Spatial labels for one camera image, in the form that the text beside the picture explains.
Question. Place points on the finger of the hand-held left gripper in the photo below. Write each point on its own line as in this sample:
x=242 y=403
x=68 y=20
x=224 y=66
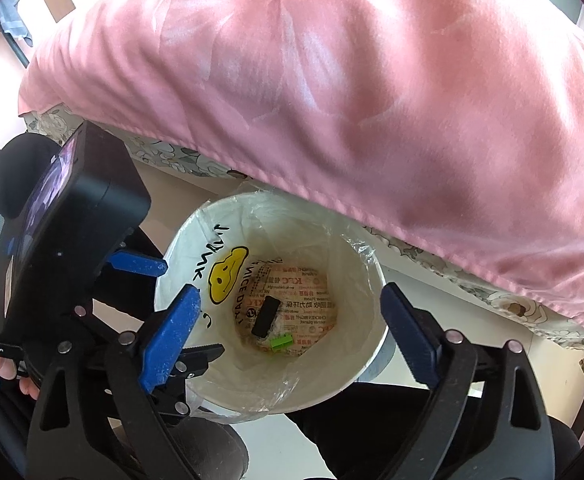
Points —
x=137 y=263
x=204 y=352

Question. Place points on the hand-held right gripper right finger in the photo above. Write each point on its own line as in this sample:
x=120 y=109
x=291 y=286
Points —
x=407 y=330

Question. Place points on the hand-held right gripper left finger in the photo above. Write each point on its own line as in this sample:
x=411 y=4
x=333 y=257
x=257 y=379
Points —
x=172 y=340

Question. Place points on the white printed trash bin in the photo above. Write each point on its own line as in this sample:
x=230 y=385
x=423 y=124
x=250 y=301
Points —
x=352 y=300

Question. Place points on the small black block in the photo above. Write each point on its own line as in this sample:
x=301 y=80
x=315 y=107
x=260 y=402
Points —
x=266 y=316

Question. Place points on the small green plastic piece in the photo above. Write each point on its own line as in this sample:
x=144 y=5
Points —
x=282 y=341

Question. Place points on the person's left leg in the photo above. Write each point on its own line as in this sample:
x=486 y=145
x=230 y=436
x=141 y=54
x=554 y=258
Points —
x=212 y=450

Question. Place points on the person's leg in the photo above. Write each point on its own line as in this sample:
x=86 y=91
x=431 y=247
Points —
x=212 y=450
x=372 y=440

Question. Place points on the red printed paper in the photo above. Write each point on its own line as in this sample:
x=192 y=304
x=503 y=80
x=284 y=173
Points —
x=312 y=305

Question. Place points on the floral bed sheet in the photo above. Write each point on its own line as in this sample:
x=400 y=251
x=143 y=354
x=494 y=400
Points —
x=512 y=305

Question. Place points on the person's right leg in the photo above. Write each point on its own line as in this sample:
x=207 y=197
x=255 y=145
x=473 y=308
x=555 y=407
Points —
x=372 y=440

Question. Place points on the clear plastic bin liner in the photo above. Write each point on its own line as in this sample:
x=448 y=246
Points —
x=267 y=210

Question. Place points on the blue hanging cloth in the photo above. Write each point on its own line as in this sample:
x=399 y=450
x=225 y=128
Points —
x=14 y=15

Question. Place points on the pink floral blanket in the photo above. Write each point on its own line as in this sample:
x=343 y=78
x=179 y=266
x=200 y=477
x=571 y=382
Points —
x=347 y=100

